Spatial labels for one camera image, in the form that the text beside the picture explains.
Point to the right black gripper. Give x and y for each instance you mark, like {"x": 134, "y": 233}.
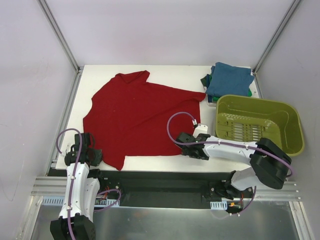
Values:
{"x": 186, "y": 138}

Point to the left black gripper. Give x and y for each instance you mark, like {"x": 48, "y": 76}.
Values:
{"x": 94, "y": 155}

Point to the red t shirt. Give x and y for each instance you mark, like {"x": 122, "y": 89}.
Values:
{"x": 133, "y": 117}

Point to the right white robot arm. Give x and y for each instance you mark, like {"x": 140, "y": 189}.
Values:
{"x": 267, "y": 163}

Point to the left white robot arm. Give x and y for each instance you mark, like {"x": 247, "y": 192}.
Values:
{"x": 75, "y": 220}

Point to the olive green plastic basket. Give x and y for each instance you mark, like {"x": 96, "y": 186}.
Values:
{"x": 247, "y": 119}

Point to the folded dark green t shirt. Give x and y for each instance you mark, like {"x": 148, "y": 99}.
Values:
{"x": 206, "y": 80}

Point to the folded blue t shirt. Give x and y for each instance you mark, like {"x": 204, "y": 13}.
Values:
{"x": 220, "y": 67}

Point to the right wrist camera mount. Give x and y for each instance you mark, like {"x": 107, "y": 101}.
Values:
{"x": 199, "y": 128}

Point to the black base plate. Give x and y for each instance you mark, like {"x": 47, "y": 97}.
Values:
{"x": 178, "y": 190}

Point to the right white cable duct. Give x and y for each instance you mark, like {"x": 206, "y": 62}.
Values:
{"x": 219, "y": 205}

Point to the white cable duct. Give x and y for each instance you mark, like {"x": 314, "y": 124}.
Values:
{"x": 219, "y": 205}
{"x": 59, "y": 201}

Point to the left white cable duct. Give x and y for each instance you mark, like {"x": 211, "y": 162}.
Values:
{"x": 59, "y": 201}

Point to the left aluminium frame post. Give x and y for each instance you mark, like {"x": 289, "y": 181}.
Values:
{"x": 59, "y": 34}

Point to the aluminium frame post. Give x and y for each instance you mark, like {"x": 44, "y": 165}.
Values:
{"x": 59, "y": 34}
{"x": 277, "y": 34}

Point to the right aluminium frame post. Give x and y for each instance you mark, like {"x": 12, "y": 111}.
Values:
{"x": 277, "y": 34}

